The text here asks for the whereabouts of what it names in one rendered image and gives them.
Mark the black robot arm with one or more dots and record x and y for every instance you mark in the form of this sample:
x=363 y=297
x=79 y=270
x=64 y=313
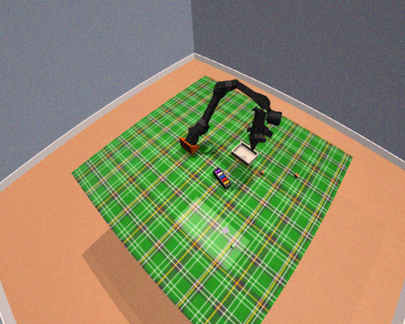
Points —
x=220 y=90

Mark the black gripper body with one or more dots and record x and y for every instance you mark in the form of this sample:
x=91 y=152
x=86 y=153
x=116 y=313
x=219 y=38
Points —
x=256 y=130

